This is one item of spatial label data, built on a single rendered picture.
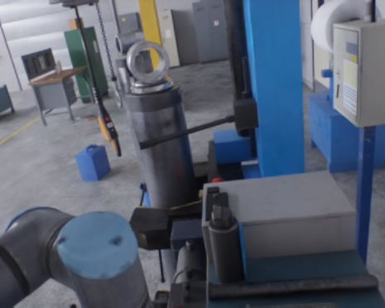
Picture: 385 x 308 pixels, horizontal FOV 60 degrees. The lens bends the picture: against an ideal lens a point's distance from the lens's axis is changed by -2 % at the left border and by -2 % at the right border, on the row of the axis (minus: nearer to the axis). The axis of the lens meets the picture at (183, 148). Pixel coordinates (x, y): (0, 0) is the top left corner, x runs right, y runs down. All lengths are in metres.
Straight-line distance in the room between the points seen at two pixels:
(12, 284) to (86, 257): 0.12
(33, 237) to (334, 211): 0.74
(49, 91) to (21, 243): 6.91
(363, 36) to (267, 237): 0.87
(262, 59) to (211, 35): 10.23
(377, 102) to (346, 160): 2.13
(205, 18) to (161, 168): 10.18
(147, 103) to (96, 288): 0.90
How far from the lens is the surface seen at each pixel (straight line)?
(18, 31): 13.59
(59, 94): 7.30
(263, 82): 1.22
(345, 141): 3.57
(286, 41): 1.21
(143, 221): 1.36
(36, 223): 0.52
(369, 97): 1.54
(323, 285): 0.90
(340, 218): 0.98
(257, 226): 0.95
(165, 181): 1.35
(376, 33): 1.50
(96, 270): 0.42
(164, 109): 1.25
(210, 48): 11.43
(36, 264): 0.50
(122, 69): 2.62
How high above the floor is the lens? 1.73
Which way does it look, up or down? 22 degrees down
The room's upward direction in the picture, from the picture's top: 10 degrees counter-clockwise
